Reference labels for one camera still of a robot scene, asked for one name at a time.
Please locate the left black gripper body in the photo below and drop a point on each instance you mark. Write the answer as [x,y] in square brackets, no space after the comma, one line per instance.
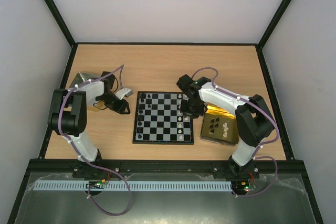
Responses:
[110,103]

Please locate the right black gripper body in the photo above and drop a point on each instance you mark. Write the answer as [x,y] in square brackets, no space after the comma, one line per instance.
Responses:
[191,108]

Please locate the gold metal tin tray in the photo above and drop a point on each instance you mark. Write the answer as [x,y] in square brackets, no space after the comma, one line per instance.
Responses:
[219,126]

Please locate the black grey chess board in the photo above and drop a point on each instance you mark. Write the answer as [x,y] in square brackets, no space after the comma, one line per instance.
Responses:
[158,119]

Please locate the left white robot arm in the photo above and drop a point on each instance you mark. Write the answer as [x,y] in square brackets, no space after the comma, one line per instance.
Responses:
[68,110]

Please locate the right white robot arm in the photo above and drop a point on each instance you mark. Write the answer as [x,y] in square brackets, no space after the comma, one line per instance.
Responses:
[253,118]

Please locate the silver tin lid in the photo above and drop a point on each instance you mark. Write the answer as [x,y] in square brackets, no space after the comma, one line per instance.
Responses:
[92,89]

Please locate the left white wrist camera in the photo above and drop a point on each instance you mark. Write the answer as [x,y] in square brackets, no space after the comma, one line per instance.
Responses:
[124,93]

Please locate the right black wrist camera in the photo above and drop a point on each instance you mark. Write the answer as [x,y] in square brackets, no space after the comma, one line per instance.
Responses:
[185,84]

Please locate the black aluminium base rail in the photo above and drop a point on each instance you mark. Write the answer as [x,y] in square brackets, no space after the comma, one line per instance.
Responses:
[218,169]

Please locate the black enclosure frame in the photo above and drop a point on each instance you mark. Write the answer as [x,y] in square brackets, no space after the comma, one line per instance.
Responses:
[290,165]

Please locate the white slotted cable duct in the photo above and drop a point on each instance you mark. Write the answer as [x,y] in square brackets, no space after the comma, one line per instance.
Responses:
[67,185]

